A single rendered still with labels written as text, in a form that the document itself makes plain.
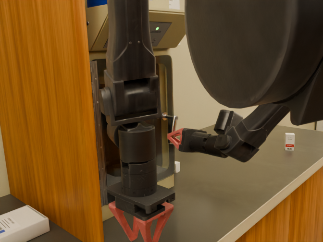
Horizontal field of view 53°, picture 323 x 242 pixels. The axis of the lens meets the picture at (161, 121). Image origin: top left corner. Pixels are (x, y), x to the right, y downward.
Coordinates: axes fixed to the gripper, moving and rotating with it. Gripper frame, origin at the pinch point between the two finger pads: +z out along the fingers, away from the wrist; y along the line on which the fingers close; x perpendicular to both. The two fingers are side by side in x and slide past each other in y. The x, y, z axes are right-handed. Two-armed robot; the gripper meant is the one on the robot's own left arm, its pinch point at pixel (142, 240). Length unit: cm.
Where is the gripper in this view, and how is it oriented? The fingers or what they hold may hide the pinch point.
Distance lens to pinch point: 58.1
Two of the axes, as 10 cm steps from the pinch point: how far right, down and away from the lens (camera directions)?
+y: -7.3, -1.2, 6.7
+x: -6.8, 1.8, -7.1
